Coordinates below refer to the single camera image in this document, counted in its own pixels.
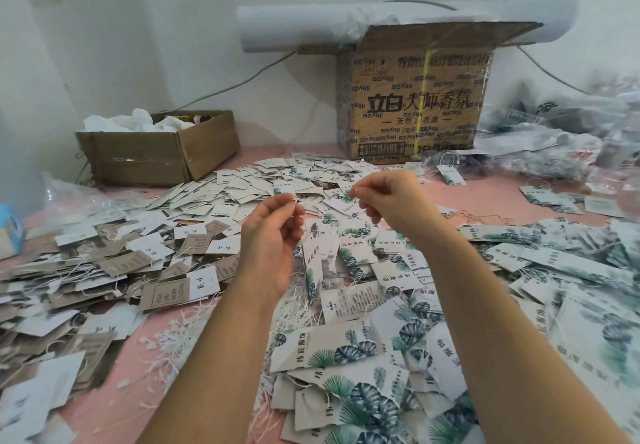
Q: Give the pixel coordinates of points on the person's left hand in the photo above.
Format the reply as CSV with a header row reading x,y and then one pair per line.
x,y
268,249

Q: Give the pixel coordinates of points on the white roll in plastic wrap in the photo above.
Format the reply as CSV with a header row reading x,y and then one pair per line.
x,y
298,29

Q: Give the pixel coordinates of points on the large printed cardboard box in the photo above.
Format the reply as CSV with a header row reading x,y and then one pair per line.
x,y
415,97

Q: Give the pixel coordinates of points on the blue tissue pack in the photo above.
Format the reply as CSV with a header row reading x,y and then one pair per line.
x,y
10,231

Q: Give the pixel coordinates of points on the person's right forearm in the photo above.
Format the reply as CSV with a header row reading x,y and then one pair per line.
x,y
515,349

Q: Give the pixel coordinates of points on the small open cardboard box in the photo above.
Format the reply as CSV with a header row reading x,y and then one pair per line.
x,y
157,151

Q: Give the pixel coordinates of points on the white crumpled material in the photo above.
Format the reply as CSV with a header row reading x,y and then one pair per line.
x,y
135,122

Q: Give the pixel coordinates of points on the pile of brown white tags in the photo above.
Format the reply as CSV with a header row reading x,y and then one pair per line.
x,y
95,299

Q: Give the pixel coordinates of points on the single white leaf print tag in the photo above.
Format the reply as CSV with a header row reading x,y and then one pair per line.
x,y
312,264

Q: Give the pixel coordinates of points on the heap of clear plastic bags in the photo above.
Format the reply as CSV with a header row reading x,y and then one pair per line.
x,y
578,134

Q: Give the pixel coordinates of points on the person's right hand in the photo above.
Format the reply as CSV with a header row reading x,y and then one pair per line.
x,y
400,204

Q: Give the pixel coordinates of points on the pile of green leaf tags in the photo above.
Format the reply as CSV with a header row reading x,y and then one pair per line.
x,y
545,299

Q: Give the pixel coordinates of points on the clear plastic bag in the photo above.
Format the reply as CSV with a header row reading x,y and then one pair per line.
x,y
80,197

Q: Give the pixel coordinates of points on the person's left forearm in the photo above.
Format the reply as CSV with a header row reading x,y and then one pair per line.
x,y
205,379

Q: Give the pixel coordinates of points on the heap of small tags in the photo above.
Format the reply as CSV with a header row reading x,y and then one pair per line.
x,y
285,184

